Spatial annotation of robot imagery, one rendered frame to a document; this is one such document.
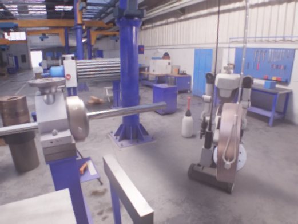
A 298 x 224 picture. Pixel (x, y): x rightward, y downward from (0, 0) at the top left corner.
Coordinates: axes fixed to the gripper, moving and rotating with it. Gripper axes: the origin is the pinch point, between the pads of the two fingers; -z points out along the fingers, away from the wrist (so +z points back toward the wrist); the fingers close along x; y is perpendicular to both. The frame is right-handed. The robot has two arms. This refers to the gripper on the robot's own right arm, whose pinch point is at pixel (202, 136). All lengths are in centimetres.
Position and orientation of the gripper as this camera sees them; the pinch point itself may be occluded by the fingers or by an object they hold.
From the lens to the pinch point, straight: 247.0
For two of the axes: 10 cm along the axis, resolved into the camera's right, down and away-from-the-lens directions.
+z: 1.2, -9.8, -1.4
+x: -5.7, 0.5, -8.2
